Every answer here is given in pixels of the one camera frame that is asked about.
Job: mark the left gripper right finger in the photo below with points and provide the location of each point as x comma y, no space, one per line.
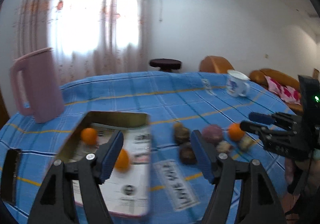
205,154

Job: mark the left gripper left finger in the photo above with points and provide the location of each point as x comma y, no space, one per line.
107,155

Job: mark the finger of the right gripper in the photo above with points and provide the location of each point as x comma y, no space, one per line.
287,130
261,118

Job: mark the orange mandarin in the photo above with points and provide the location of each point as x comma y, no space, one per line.
235,132
123,161
89,136

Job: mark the purple round passion fruit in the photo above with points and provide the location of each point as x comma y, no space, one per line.
212,134

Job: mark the dark mangosteen back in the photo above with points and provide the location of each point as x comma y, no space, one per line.
181,135

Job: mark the small brown fruit back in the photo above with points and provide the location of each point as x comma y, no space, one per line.
177,126

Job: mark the person's right hand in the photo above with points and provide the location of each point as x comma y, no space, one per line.
289,168

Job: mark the pink floral cloth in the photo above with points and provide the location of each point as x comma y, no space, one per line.
287,94

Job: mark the pink metal tin box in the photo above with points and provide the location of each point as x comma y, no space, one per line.
125,189

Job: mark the white blue enamel mug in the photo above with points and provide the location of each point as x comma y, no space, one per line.
237,83

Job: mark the blue plaid tablecloth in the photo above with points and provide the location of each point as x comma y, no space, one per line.
194,99

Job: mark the orange leather armchair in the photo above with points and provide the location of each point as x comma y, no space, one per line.
215,64

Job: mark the pink electric kettle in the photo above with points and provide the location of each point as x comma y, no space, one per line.
40,85

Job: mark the black smartphone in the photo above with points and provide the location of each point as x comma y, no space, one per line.
9,175

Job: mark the dark round stool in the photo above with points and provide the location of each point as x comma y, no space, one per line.
166,65

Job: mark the sheer floral curtain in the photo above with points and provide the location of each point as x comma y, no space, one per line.
88,37

